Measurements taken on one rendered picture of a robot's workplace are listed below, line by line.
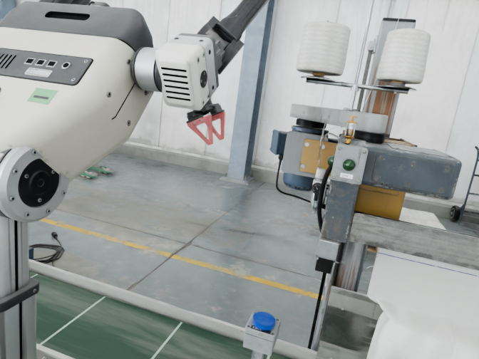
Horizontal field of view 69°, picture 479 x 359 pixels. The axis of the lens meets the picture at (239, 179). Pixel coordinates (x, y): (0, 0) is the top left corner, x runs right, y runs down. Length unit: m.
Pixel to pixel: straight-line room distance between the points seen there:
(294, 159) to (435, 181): 0.56
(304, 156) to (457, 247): 0.57
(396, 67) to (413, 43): 0.08
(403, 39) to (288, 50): 5.10
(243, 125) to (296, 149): 4.59
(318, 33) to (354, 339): 1.15
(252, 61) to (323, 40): 4.73
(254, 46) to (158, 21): 2.11
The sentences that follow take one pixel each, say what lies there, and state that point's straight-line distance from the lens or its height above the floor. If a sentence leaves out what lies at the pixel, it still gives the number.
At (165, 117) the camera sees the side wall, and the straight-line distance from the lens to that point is 7.01.
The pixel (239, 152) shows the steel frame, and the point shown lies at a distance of 5.97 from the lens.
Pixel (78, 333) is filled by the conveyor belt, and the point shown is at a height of 0.38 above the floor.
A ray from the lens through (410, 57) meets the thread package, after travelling 1.24.
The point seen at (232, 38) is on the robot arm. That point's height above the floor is 1.55.
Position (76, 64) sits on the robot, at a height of 1.43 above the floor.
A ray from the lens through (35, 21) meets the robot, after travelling 0.98.
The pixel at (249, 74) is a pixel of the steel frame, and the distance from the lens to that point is 5.91.
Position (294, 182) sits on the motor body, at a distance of 1.40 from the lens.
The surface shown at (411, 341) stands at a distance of 1.24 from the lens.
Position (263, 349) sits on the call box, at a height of 0.79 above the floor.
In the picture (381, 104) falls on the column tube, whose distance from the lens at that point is 1.44.
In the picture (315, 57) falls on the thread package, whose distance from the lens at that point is 1.22.
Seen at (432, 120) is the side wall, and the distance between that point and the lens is 6.23.
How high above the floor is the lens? 1.41
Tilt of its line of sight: 13 degrees down
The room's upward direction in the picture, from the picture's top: 8 degrees clockwise
